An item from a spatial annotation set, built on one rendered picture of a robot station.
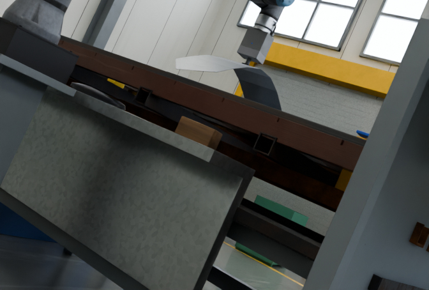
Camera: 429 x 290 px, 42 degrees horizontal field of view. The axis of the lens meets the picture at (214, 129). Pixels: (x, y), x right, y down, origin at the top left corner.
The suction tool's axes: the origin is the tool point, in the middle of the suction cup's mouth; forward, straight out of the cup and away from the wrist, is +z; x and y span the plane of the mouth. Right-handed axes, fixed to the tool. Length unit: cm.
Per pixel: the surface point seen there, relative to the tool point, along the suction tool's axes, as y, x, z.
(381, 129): -74, 84, 20
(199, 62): 3.7, 22.7, 7.3
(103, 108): -2, 62, 35
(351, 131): 202, -824, -132
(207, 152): -37, 66, 34
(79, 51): 39, 38, 20
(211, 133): -30, 55, 29
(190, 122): -23, 55, 29
